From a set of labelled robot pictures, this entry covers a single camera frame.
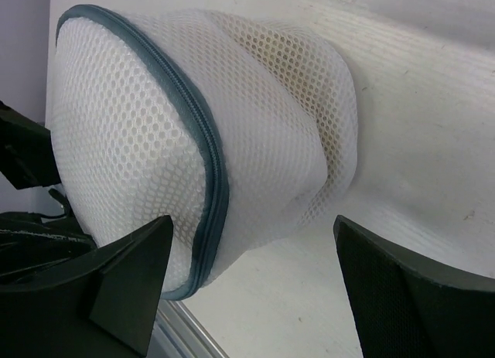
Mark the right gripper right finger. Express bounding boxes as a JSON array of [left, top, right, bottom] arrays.
[[333, 215, 494, 358]]

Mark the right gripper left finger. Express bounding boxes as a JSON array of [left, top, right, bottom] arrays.
[[1, 216, 173, 357]]

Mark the white mesh laundry bag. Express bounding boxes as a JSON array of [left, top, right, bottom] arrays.
[[49, 5, 358, 301]]

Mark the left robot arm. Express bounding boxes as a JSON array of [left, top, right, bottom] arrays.
[[1, 104, 96, 285]]

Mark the aluminium front rail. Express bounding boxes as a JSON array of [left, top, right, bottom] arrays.
[[147, 300, 229, 358]]

